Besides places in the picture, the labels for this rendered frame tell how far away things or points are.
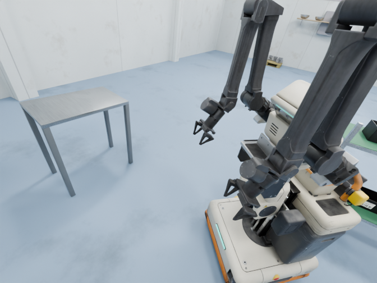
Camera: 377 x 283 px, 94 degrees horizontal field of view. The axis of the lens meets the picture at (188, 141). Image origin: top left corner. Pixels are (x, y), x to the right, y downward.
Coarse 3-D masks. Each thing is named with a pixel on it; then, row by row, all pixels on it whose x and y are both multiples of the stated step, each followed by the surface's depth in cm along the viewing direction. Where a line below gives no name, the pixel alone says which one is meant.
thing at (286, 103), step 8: (296, 80) 73; (288, 88) 72; (296, 88) 70; (304, 88) 68; (280, 96) 73; (288, 96) 70; (296, 96) 68; (304, 96) 66; (280, 104) 71; (288, 104) 68; (296, 104) 66; (280, 112) 77; (288, 112) 68; (288, 120) 73
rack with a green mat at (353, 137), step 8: (352, 128) 149; (360, 128) 121; (344, 136) 134; (352, 136) 125; (360, 136) 138; (344, 144) 129; (352, 144) 127; (360, 144) 127; (368, 144) 129; (376, 144) 131; (368, 152) 125; (376, 152) 122; (352, 208) 156; (360, 208) 157; (360, 216) 150; (368, 216) 151; (376, 216) 153; (376, 224) 146
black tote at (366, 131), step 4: (372, 120) 139; (368, 124) 142; (372, 124) 136; (376, 124) 140; (364, 128) 144; (368, 128) 139; (372, 128) 134; (376, 128) 129; (364, 132) 142; (368, 132) 137; (372, 132) 132; (376, 132) 129; (368, 136) 135; (372, 136) 131; (376, 136) 130; (368, 140) 134; (372, 140) 133; (376, 140) 131
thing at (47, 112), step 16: (64, 96) 157; (80, 96) 161; (96, 96) 166; (112, 96) 170; (32, 112) 130; (48, 112) 133; (64, 112) 136; (80, 112) 139; (96, 112) 147; (128, 112) 173; (32, 128) 151; (48, 128) 124; (128, 128) 183; (48, 144) 131; (112, 144) 229; (128, 144) 194; (48, 160) 174; (128, 160) 210; (64, 176) 150
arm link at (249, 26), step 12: (264, 0) 60; (264, 12) 63; (252, 24) 66; (240, 36) 70; (252, 36) 69; (240, 48) 71; (240, 60) 74; (240, 72) 77; (228, 84) 81; (228, 96) 82
